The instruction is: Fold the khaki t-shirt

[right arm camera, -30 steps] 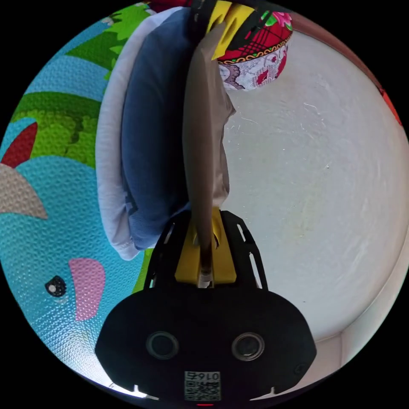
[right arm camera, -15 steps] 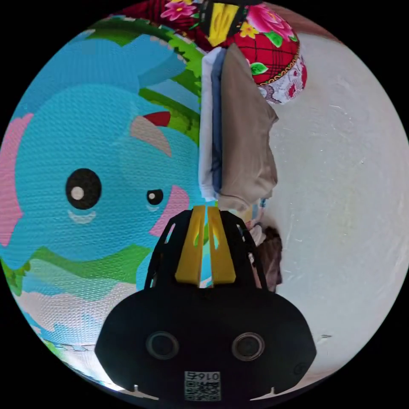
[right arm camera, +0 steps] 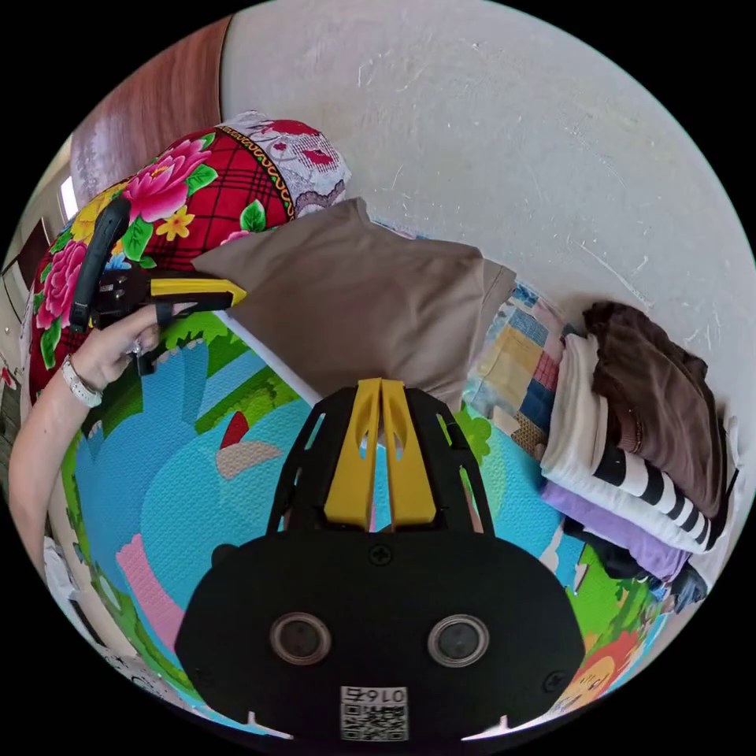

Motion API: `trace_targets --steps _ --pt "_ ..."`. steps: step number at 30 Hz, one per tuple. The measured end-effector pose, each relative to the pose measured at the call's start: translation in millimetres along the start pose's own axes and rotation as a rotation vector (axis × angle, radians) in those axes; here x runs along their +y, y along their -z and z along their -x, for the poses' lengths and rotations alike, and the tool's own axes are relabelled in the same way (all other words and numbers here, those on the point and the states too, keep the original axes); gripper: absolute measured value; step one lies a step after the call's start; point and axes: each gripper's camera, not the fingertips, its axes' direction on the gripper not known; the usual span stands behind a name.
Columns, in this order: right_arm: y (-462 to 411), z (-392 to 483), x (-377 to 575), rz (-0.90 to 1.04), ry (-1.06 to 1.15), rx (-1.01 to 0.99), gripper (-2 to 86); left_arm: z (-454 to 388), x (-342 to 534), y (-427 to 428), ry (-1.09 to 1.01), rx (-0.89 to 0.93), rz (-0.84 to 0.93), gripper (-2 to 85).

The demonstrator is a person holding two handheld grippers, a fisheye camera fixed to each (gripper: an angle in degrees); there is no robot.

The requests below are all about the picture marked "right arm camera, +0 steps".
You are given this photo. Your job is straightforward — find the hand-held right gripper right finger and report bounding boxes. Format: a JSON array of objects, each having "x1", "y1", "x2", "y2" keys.
[{"x1": 382, "y1": 379, "x2": 442, "y2": 528}]

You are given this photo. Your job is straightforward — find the person's left forearm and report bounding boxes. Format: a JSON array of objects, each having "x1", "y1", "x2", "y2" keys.
[{"x1": 8, "y1": 353, "x2": 106, "y2": 591}]

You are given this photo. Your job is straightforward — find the pile of clothes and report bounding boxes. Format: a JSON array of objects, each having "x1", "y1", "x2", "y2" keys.
[{"x1": 539, "y1": 299, "x2": 744, "y2": 617}]

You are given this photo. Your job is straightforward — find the person's left hand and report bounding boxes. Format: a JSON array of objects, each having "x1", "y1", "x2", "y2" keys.
[{"x1": 75, "y1": 302, "x2": 199, "y2": 392}]

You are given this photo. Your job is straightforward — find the white lace pillow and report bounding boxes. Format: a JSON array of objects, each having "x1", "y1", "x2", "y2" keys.
[{"x1": 219, "y1": 110, "x2": 354, "y2": 218}]

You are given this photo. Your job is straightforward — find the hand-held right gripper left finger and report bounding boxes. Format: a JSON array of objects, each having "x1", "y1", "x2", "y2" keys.
[{"x1": 323, "y1": 377, "x2": 383, "y2": 528}]

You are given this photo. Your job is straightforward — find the khaki t-shirt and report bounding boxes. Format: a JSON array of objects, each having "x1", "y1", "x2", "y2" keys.
[{"x1": 191, "y1": 197, "x2": 519, "y2": 416}]

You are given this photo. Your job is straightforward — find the bed with colourful cartoon mat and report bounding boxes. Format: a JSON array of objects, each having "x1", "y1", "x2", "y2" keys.
[{"x1": 42, "y1": 215, "x2": 713, "y2": 740}]

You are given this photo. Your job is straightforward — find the red floral rolled blanket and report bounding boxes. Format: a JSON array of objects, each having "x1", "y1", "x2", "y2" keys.
[{"x1": 28, "y1": 126, "x2": 298, "y2": 404}]

